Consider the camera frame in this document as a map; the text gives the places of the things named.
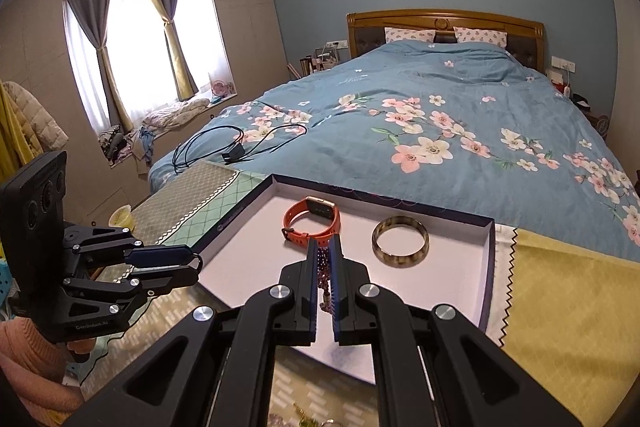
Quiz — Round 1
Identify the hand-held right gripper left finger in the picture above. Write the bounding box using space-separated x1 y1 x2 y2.
60 239 321 427

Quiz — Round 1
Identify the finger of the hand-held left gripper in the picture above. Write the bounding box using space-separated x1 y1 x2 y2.
60 266 201 325
62 224 203 272

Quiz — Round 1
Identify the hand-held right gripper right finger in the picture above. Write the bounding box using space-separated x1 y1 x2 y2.
330 238 608 427

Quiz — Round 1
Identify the dark purple bead bracelet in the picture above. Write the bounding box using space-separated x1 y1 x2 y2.
317 241 336 315

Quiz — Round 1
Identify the dark blue box tray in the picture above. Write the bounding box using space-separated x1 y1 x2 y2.
187 173 496 385

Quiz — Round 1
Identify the person's left hand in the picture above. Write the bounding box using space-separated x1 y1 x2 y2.
65 336 98 363

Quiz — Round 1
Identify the yellow cup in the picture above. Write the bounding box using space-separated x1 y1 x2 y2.
107 204 136 230

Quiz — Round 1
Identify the orange smartwatch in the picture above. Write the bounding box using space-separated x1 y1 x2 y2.
281 195 342 248

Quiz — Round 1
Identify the brown horn bangle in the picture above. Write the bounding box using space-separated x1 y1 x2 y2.
371 216 431 268

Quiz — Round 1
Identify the beige quilted jacket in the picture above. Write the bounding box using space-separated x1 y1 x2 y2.
0 79 68 158

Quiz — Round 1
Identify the pile of bedding and clothes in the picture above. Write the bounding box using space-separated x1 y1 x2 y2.
97 97 211 168

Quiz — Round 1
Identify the small pink fan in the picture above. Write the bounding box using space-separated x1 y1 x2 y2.
210 79 236 102

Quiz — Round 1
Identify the white sheer curtain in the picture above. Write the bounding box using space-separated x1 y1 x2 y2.
65 0 188 132

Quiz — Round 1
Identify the bed with floral duvet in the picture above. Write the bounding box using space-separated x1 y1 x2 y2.
147 41 640 263

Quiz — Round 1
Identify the cluttered bedside table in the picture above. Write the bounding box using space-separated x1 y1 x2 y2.
287 47 351 80

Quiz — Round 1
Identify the patterned green yellow cloth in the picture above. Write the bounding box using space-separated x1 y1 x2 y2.
80 159 640 427

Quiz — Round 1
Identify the white dotted pillow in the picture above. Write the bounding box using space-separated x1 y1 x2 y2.
452 27 508 48
384 27 437 45

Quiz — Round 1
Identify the wooden bed headboard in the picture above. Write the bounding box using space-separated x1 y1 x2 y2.
346 9 546 72

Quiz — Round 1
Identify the wooden bedside table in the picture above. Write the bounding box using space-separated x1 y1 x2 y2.
582 107 612 140

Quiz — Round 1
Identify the black cable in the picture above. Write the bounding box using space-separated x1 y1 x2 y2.
172 123 308 180

